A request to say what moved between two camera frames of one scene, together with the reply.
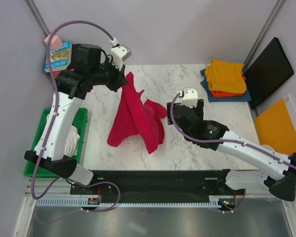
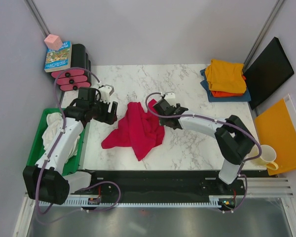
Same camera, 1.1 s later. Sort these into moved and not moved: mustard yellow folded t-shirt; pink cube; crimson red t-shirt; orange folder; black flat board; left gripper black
Moved: crimson red t-shirt; left gripper black
Not moved: black flat board; mustard yellow folded t-shirt; pink cube; orange folder
